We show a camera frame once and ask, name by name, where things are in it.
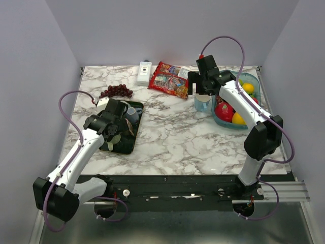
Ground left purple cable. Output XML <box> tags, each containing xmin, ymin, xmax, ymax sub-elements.
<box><xmin>42</xmin><ymin>90</ymin><xmax>127</xmax><ymax>232</ymax></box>

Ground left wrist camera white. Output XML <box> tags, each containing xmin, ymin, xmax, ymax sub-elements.
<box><xmin>96</xmin><ymin>97</ymin><xmax>110</xmax><ymax>111</ymax></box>

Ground red grape bunch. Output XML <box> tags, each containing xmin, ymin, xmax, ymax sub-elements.
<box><xmin>99</xmin><ymin>84</ymin><xmax>133</xmax><ymax>99</ymax></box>

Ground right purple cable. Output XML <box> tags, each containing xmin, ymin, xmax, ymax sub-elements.
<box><xmin>199</xmin><ymin>35</ymin><xmax>295</xmax><ymax>221</ymax></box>

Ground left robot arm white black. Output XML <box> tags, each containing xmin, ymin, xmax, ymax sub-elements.
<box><xmin>32</xmin><ymin>99</ymin><xmax>127</xmax><ymax>222</ymax></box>

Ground light green mug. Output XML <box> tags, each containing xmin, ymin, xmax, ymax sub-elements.
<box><xmin>107</xmin><ymin>134</ymin><xmax>121</xmax><ymax>151</ymax></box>

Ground red dragon fruit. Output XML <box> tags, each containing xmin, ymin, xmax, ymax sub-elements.
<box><xmin>214</xmin><ymin>102</ymin><xmax>234</xmax><ymax>123</ymax></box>

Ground dark green tray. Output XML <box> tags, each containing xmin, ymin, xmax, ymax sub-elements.
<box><xmin>100</xmin><ymin>101</ymin><xmax>144</xmax><ymax>155</ymax></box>

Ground teal plastic fruit bowl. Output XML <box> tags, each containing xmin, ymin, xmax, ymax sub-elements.
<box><xmin>211</xmin><ymin>72</ymin><xmax>262</xmax><ymax>130</ymax></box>

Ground light blue mug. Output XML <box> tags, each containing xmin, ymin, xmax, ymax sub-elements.
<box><xmin>194</xmin><ymin>94</ymin><xmax>211</xmax><ymax>113</ymax></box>

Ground yellow lemon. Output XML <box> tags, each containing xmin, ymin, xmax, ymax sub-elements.
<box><xmin>232</xmin><ymin>112</ymin><xmax>246</xmax><ymax>125</ymax></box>

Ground yellow orange fruit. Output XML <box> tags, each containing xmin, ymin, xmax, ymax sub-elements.
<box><xmin>242</xmin><ymin>83</ymin><xmax>254</xmax><ymax>94</ymax></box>

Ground purple cable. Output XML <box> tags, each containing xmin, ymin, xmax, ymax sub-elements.
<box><xmin>42</xmin><ymin>90</ymin><xmax>127</xmax><ymax>232</ymax></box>
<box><xmin>199</xmin><ymin>35</ymin><xmax>295</xmax><ymax>221</ymax></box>

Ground white power strip box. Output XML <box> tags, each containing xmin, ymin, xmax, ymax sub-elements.
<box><xmin>136</xmin><ymin>60</ymin><xmax>152</xmax><ymax>86</ymax></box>

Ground grey blue mug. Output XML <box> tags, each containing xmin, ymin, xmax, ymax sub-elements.
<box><xmin>125</xmin><ymin>107</ymin><xmax>143</xmax><ymax>124</ymax></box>

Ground red snack bag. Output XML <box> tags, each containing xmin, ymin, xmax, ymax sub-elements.
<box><xmin>148</xmin><ymin>62</ymin><xmax>190</xmax><ymax>99</ymax></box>

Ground purple grapes in bowl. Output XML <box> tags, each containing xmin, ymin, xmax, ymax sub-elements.
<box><xmin>216</xmin><ymin>95</ymin><xmax>223</xmax><ymax>104</ymax></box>

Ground aluminium rail frame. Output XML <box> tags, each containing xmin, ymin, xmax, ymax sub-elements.
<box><xmin>30</xmin><ymin>173</ymin><xmax>318</xmax><ymax>243</ymax></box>

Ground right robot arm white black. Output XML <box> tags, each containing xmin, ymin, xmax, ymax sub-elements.
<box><xmin>188</xmin><ymin>55</ymin><xmax>283</xmax><ymax>199</ymax></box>

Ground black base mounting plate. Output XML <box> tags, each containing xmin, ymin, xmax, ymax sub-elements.
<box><xmin>83</xmin><ymin>174</ymin><xmax>265</xmax><ymax>212</ymax></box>

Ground brown striped mug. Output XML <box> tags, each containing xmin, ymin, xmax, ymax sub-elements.
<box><xmin>122</xmin><ymin>118</ymin><xmax>135</xmax><ymax>137</ymax></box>

